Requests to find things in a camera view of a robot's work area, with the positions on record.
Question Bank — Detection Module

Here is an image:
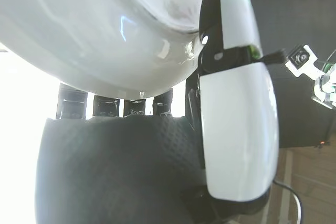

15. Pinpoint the black cloth backdrop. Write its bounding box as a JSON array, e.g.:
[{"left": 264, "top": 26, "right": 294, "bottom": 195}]
[{"left": 258, "top": 0, "right": 336, "bottom": 148}]

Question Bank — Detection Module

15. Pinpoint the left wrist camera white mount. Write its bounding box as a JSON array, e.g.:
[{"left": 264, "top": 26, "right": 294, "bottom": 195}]
[{"left": 285, "top": 45, "right": 336, "bottom": 110}]

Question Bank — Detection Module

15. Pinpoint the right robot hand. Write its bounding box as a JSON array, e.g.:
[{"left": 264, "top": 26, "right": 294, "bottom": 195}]
[{"left": 35, "top": 0, "right": 279, "bottom": 224}]

